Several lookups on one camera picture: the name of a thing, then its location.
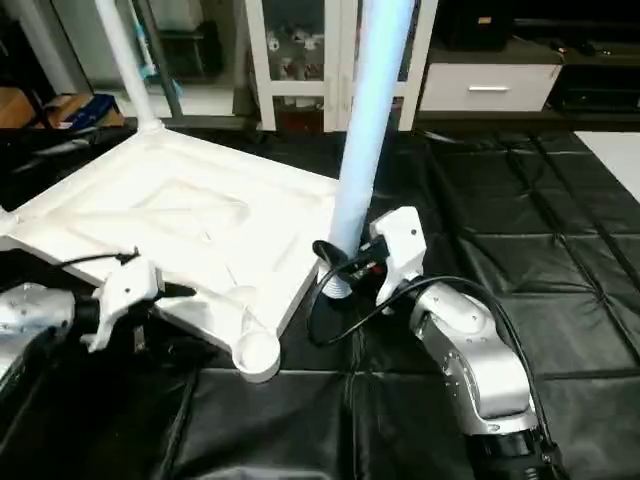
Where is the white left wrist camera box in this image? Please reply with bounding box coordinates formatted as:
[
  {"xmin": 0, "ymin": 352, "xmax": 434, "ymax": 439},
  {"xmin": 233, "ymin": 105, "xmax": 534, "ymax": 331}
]
[{"xmin": 82, "ymin": 255, "xmax": 166, "ymax": 353}]

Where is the white drawer unit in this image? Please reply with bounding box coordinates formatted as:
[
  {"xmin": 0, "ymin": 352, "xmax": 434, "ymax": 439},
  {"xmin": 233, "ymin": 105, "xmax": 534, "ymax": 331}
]
[{"xmin": 418, "ymin": 62, "xmax": 563, "ymax": 113}]

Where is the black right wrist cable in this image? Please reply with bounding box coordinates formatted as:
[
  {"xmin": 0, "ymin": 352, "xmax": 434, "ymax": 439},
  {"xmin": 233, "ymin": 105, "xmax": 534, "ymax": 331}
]
[{"xmin": 305, "ymin": 255, "xmax": 501, "ymax": 349}]

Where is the white plastic table leg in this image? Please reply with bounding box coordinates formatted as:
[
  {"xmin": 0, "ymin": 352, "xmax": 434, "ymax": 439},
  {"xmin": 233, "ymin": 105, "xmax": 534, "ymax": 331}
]
[
  {"xmin": 318, "ymin": 0, "xmax": 416, "ymax": 301},
  {"xmin": 95, "ymin": 0, "xmax": 163, "ymax": 133}
]

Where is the white plastic table top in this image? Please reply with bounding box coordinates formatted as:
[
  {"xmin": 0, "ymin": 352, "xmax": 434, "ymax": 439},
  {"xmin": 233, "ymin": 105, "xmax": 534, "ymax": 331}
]
[{"xmin": 0, "ymin": 125, "xmax": 341, "ymax": 384}]

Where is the black work mat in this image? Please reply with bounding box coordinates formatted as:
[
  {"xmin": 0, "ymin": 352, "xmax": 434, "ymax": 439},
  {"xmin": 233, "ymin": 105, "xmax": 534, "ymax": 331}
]
[{"xmin": 0, "ymin": 125, "xmax": 640, "ymax": 480}]

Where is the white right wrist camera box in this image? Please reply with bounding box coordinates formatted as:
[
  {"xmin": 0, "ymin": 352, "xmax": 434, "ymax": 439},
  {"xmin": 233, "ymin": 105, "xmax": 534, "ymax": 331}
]
[{"xmin": 368, "ymin": 207, "xmax": 426, "ymax": 306}]

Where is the blue plastic bag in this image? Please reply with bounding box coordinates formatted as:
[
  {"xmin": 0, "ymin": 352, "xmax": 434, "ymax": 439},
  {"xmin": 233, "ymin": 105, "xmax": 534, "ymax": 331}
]
[{"xmin": 50, "ymin": 95, "xmax": 126, "ymax": 129}]

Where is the white flat board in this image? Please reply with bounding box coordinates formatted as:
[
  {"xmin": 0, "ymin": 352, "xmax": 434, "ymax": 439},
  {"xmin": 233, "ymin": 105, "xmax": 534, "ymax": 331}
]
[{"xmin": 578, "ymin": 130, "xmax": 640, "ymax": 176}]

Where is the brown cardboard box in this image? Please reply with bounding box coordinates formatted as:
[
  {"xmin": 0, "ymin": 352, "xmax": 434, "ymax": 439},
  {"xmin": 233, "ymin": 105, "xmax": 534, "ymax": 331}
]
[{"xmin": 0, "ymin": 88, "xmax": 51, "ymax": 129}]

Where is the light blue hooked pole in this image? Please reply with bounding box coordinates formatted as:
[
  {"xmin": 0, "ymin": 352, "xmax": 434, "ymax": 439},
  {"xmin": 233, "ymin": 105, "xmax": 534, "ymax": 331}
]
[{"xmin": 132, "ymin": 0, "xmax": 166, "ymax": 91}]

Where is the white glass-door cabinet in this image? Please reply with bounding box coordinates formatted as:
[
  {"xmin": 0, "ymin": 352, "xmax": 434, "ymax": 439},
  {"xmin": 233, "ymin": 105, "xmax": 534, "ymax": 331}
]
[{"xmin": 245, "ymin": 0, "xmax": 439, "ymax": 133}]

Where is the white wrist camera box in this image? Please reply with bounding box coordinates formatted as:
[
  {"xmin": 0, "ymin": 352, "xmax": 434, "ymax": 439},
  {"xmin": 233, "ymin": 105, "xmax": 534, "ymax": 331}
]
[
  {"xmin": 82, "ymin": 255, "xmax": 166, "ymax": 353},
  {"xmin": 368, "ymin": 207, "xmax": 426, "ymax": 306}
]

